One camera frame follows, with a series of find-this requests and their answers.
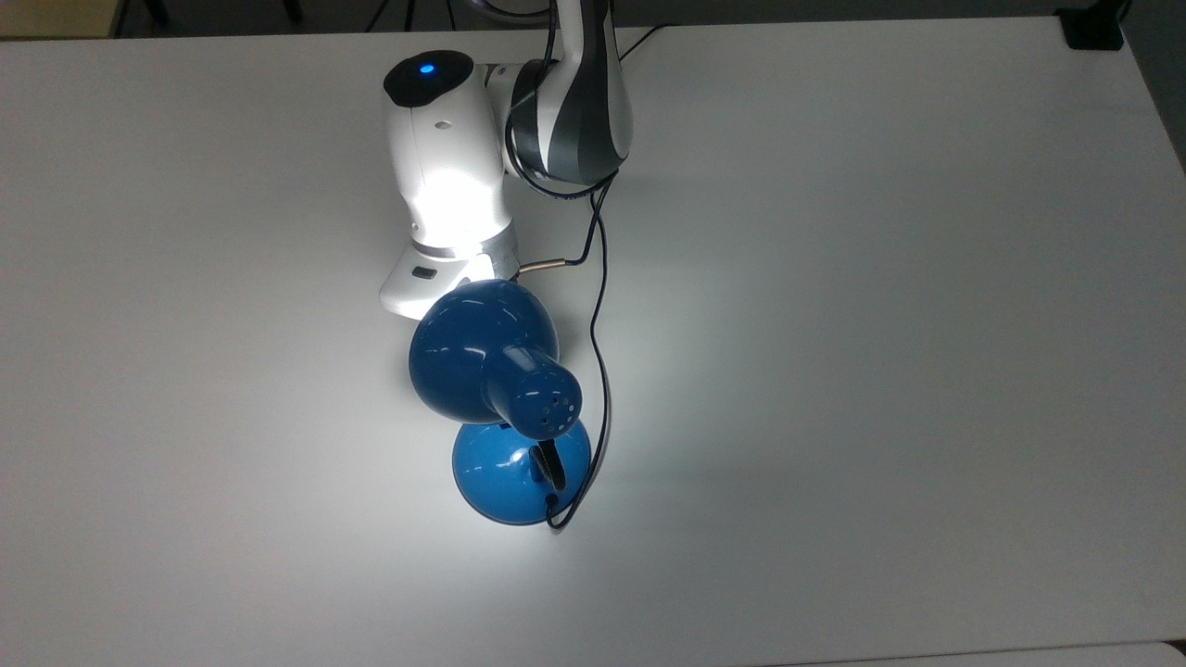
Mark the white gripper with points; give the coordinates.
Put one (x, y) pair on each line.
(422, 278)

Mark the blue metal desk lamp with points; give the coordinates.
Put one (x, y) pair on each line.
(482, 357)

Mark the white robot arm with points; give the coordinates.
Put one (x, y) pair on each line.
(449, 157)

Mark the black stand leg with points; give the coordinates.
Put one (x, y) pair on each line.
(292, 9)
(156, 9)

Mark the beige wooden side table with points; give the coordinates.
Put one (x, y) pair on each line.
(56, 17)

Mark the white adjoining table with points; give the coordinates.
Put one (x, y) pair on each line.
(1019, 656)

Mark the black table clamp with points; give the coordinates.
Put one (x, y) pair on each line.
(1091, 28)

